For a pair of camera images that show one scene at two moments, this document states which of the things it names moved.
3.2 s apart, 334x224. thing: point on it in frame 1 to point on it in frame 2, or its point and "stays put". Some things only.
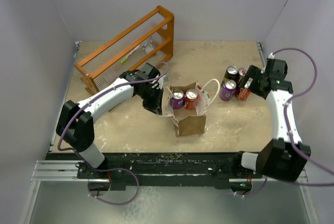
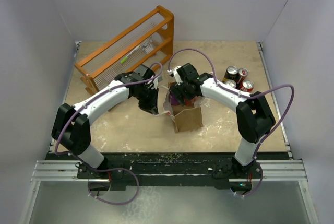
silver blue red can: x=242 y=72 stays put
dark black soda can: x=231 y=73 stays put
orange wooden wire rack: x=148 y=40 stays put
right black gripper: x=253 y=72 to x=177 y=90
